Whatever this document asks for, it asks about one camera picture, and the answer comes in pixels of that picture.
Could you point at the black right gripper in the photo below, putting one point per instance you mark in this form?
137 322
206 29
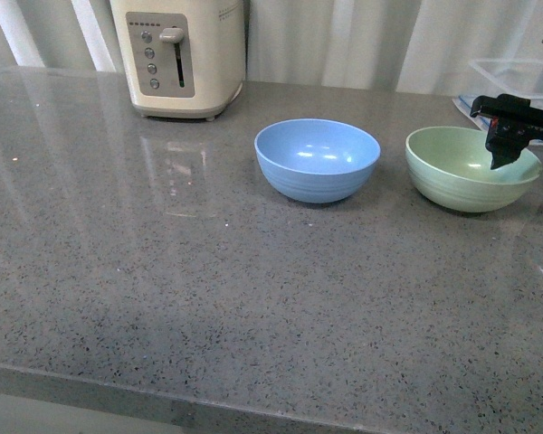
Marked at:
514 122

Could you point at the green bowl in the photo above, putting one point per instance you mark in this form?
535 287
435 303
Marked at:
451 167

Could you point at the blue bowl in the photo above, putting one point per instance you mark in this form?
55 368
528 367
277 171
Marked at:
316 160

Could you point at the clear plastic container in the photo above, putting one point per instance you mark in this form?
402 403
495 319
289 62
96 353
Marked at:
519 77

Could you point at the cream toaster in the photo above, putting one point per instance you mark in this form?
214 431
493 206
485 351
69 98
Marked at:
182 59

